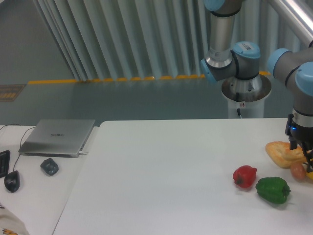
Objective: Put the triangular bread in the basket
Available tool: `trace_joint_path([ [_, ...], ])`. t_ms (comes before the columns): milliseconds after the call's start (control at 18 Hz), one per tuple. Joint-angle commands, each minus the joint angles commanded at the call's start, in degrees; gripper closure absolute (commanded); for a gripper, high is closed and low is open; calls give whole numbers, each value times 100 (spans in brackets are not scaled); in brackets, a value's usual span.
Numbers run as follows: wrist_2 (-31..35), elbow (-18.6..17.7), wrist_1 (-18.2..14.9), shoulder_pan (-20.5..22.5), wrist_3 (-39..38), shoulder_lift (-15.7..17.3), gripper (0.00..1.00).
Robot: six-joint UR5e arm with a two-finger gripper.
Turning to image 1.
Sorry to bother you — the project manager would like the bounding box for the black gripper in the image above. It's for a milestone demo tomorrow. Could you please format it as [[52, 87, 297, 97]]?
[[285, 114, 313, 173]]

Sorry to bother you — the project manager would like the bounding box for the golden triangular bread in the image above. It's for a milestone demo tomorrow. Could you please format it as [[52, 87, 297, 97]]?
[[265, 141, 307, 168]]

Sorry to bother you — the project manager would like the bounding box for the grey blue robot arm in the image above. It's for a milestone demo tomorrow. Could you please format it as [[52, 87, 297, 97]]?
[[201, 0, 313, 173]]

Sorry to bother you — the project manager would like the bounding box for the brown egg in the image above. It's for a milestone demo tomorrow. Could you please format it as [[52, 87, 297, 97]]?
[[290, 162, 306, 181]]

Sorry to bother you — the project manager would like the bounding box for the yellow bell pepper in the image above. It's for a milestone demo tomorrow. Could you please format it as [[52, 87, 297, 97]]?
[[306, 172, 313, 180]]

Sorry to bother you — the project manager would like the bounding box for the green bell pepper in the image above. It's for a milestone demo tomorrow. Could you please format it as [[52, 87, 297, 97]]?
[[255, 177, 291, 205]]

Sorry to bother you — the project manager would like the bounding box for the red bell pepper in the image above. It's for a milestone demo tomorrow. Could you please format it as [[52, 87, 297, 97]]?
[[233, 165, 257, 188]]

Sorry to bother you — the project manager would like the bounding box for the small dark grey case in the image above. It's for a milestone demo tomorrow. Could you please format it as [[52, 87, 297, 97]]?
[[40, 158, 59, 176]]

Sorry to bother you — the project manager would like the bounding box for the silver closed laptop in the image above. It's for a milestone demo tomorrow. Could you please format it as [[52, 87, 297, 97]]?
[[19, 119, 95, 158]]

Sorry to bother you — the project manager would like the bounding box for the black computer mouse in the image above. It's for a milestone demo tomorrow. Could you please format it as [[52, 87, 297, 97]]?
[[4, 170, 21, 193]]

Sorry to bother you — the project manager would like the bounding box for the black keyboard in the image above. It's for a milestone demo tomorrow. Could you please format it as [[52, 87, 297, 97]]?
[[0, 150, 10, 178]]

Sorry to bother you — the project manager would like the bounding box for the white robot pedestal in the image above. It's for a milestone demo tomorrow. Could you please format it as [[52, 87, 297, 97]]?
[[222, 75, 271, 118]]

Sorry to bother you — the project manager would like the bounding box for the black base cable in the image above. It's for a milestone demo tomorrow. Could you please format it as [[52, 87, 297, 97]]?
[[235, 92, 243, 119]]

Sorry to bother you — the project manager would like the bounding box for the black mouse cable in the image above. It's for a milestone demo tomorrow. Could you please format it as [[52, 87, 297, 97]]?
[[0, 123, 37, 172]]

